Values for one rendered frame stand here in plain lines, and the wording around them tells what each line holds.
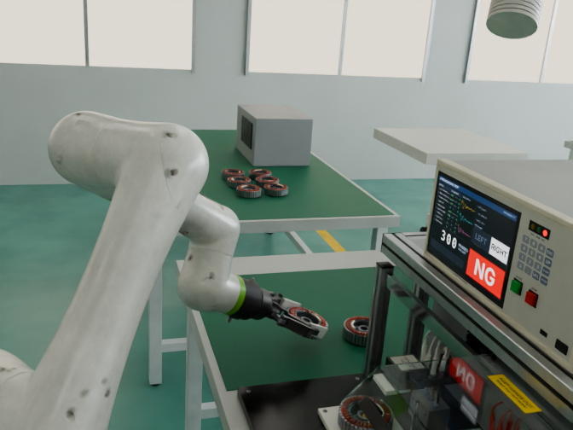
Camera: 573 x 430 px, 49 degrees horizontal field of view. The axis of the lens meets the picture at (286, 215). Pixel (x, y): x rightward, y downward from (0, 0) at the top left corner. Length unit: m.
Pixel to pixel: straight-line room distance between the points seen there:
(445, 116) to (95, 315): 5.76
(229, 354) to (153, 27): 4.15
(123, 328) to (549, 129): 6.57
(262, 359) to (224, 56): 4.23
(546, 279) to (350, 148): 5.13
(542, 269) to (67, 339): 0.69
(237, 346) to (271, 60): 4.26
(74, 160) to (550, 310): 0.75
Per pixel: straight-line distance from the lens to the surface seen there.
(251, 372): 1.53
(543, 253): 1.01
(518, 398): 1.00
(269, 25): 5.63
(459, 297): 1.15
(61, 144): 1.02
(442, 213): 1.24
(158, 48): 5.47
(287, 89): 5.74
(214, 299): 1.33
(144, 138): 0.92
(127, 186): 0.91
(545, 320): 1.02
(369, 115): 6.07
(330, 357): 1.61
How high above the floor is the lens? 1.58
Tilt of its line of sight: 19 degrees down
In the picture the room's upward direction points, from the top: 4 degrees clockwise
